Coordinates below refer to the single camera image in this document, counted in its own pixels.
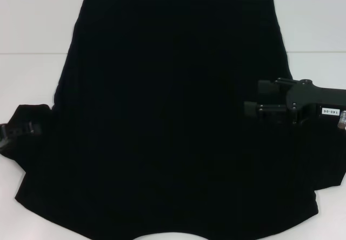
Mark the black shirt with FREE print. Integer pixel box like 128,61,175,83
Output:
0,0,346,240

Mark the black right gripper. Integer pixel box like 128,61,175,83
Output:
244,78,346,125

